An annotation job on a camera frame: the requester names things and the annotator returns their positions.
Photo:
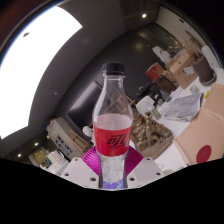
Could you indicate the brown cardboard box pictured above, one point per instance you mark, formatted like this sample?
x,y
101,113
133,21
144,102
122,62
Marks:
x,y
183,71

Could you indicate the black side table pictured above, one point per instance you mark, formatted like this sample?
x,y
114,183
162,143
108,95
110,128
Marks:
x,y
163,85

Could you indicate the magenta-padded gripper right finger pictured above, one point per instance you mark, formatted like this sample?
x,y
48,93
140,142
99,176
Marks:
x,y
145,170

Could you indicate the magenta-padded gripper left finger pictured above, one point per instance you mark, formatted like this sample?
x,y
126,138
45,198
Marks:
x,y
80,170

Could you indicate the small glass jar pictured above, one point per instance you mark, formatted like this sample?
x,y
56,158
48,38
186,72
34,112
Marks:
x,y
194,89

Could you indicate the long ceiling light panel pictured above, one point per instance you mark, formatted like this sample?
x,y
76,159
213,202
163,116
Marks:
x,y
33,66

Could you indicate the white plastic chair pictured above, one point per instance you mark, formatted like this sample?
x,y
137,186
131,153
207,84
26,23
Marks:
x,y
145,105
210,53

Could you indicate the wooden easel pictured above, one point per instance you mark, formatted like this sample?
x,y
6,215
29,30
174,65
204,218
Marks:
x,y
131,100

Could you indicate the small green-labelled bottle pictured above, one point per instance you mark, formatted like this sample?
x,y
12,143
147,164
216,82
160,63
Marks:
x,y
157,112

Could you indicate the small yellow marker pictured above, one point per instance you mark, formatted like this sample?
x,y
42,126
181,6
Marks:
x,y
206,95

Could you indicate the red box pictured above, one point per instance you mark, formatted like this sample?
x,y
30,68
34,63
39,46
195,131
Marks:
x,y
154,71

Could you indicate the recessed ceiling spotlights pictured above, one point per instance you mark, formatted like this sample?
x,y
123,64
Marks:
x,y
144,15

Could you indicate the clear red-labelled drink bottle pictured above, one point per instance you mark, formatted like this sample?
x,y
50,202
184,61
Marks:
x,y
112,140

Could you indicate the tall white plaster bust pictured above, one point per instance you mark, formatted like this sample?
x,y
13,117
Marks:
x,y
160,53

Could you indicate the grey printed newspaper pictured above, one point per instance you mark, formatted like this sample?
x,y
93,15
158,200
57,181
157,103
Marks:
x,y
185,106

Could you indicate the dark wall screen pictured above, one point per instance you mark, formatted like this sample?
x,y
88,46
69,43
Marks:
x,y
83,110

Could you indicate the white display board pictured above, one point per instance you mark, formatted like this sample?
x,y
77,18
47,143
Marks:
x,y
63,140

